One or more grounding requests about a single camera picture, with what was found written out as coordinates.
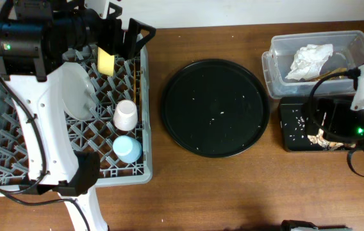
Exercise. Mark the round black tray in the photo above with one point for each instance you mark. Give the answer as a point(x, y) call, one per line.
point(215, 108)

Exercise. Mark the grey dishwasher rack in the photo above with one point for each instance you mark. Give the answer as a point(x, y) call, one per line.
point(96, 134)

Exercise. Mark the grey plate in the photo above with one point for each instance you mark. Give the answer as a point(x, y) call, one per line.
point(77, 90)

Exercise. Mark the clear plastic bin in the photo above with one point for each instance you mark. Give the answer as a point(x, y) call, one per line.
point(348, 52)

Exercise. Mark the black rectangular bin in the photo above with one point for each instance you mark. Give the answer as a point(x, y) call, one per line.
point(293, 126)

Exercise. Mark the blue cup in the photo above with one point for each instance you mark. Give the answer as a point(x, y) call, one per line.
point(127, 149)

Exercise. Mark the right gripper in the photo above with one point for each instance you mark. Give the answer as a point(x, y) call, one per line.
point(333, 108)

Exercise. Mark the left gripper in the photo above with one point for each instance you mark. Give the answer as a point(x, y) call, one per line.
point(115, 35)

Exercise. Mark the food scraps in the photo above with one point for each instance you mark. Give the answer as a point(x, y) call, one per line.
point(329, 145)

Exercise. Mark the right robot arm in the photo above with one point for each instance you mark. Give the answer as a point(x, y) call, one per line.
point(359, 142)

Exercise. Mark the yellow bowl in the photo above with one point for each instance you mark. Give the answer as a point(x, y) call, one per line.
point(105, 63)

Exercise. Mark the pink cup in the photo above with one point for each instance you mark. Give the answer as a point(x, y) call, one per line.
point(125, 115)

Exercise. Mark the gold snack wrapper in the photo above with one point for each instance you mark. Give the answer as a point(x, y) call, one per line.
point(338, 70)

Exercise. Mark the white tissue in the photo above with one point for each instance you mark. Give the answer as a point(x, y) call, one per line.
point(308, 62)

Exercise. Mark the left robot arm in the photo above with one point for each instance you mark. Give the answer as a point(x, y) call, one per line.
point(34, 35)

